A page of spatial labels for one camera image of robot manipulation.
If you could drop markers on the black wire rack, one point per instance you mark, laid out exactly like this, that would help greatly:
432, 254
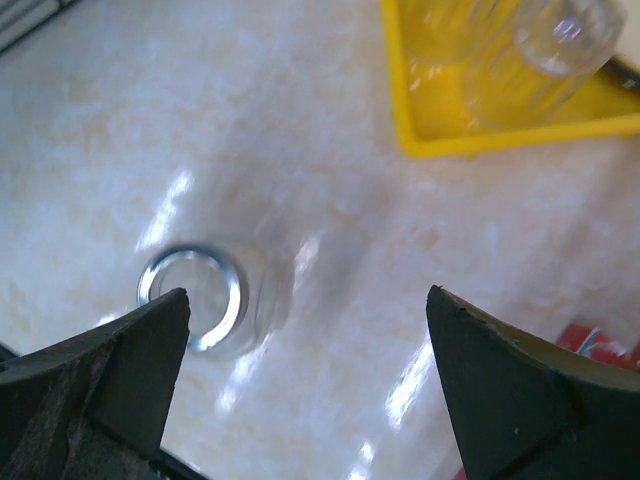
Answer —
20, 18

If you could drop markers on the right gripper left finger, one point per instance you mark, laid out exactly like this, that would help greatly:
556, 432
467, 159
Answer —
94, 406

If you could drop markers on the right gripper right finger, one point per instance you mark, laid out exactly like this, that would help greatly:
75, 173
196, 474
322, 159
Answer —
524, 408

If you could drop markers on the clear glass cup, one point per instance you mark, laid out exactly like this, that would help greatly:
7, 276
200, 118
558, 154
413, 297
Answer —
537, 60
475, 34

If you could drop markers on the dark teal plate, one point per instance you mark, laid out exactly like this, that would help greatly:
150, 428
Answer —
622, 74

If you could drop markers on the red snack packet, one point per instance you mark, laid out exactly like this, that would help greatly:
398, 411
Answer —
595, 344

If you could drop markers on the yellow plastic tray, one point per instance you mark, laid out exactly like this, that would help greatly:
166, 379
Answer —
431, 119

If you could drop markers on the glass jar metal rim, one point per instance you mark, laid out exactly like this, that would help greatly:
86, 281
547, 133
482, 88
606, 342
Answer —
238, 291

